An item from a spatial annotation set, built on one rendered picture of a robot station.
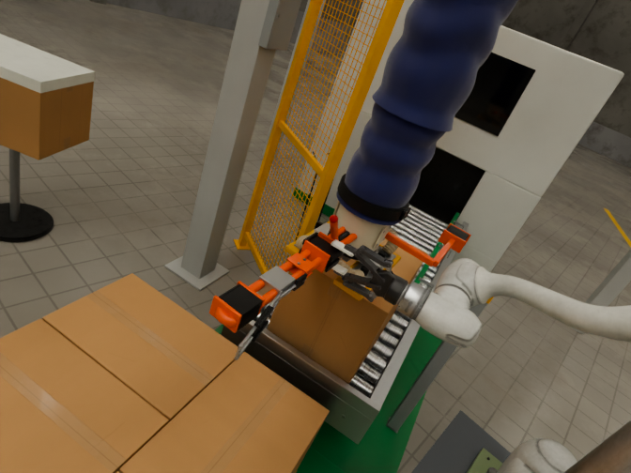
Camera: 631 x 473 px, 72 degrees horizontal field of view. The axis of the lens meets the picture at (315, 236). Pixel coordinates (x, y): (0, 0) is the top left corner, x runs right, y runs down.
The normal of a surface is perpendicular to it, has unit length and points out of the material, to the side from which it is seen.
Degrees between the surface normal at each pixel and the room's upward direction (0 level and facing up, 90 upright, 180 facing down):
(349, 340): 90
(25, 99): 90
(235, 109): 90
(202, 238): 90
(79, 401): 0
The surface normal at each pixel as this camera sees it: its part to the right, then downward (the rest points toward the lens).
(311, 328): -0.45, 0.32
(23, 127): -0.17, 0.45
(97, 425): 0.33, -0.81
